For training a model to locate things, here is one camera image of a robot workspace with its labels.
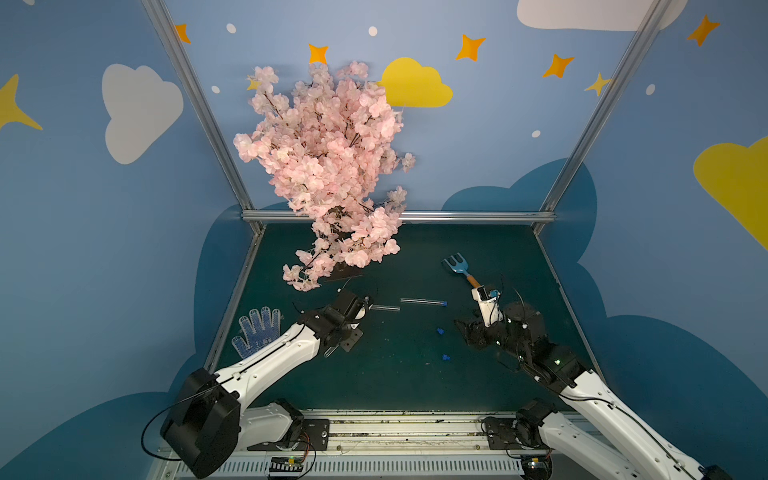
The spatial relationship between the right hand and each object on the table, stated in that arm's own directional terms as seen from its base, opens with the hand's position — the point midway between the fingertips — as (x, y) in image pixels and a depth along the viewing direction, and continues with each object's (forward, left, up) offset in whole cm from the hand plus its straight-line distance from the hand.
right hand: (470, 311), depth 77 cm
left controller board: (-35, +45, -21) cm, 61 cm away
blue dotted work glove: (-2, +63, -17) cm, 65 cm away
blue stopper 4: (+2, +5, -18) cm, 19 cm away
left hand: (-1, +33, -9) cm, 34 cm away
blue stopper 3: (-6, +5, -17) cm, 19 cm away
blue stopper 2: (-3, -2, +14) cm, 15 cm away
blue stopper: (+12, +3, -18) cm, 22 cm away
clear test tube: (+10, +23, -18) cm, 32 cm away
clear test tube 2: (+13, +11, -18) cm, 25 cm away
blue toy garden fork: (+28, -3, -17) cm, 33 cm away
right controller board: (-31, -18, -21) cm, 41 cm away
